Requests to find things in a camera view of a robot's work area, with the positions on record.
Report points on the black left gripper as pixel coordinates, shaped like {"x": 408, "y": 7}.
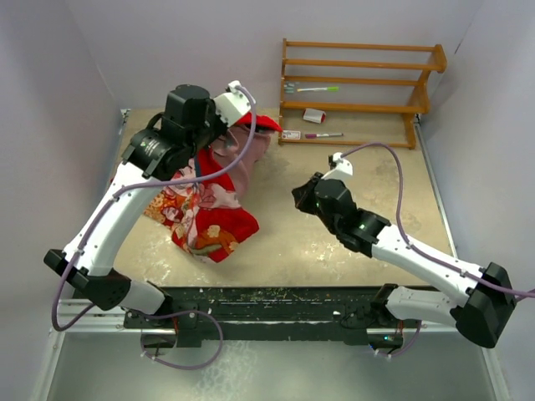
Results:
{"x": 221, "y": 126}

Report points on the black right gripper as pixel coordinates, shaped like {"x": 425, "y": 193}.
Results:
{"x": 303, "y": 194}

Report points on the red patterned pillowcase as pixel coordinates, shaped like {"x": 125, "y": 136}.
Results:
{"x": 207, "y": 219}

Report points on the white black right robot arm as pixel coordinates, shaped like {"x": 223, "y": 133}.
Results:
{"x": 475, "y": 300}

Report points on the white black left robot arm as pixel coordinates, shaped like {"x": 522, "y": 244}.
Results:
{"x": 87, "y": 262}

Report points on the purple white marker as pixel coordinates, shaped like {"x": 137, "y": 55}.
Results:
{"x": 323, "y": 135}

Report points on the white red card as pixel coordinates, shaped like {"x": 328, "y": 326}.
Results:
{"x": 291, "y": 135}

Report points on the white red eraser box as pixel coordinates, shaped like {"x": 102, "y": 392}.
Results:
{"x": 315, "y": 116}

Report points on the green white marker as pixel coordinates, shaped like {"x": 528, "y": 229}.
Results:
{"x": 318, "y": 89}

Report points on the wooden shelf rack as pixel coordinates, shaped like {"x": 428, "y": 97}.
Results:
{"x": 417, "y": 104}

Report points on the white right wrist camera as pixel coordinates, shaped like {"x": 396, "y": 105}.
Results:
{"x": 340, "y": 168}

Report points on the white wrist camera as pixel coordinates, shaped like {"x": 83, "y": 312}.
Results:
{"x": 235, "y": 103}
{"x": 340, "y": 168}

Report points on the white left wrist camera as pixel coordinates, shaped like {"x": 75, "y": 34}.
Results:
{"x": 235, "y": 103}

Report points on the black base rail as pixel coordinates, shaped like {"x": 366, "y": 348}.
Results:
{"x": 274, "y": 314}

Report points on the aluminium extrusion rail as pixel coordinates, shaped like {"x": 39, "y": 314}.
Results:
{"x": 94, "y": 320}

